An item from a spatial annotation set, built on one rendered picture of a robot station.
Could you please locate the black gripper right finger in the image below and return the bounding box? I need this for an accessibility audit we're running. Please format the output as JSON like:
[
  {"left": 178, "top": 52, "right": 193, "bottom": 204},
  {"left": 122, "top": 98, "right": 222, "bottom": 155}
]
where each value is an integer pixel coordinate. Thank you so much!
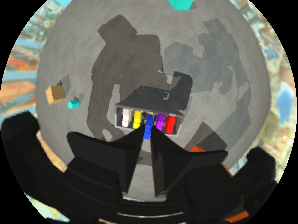
[{"left": 150, "top": 125, "right": 229, "bottom": 198}]

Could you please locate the small turquoise cube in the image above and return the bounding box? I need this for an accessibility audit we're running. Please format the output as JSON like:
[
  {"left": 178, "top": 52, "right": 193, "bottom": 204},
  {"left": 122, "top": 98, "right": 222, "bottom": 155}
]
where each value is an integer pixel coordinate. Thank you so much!
[{"left": 168, "top": 0, "right": 194, "bottom": 11}]

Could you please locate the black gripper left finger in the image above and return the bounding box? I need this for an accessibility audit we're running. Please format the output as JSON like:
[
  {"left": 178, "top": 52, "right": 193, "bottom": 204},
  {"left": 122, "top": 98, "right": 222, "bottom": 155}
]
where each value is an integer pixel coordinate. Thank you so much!
[{"left": 67, "top": 124, "right": 145, "bottom": 196}]

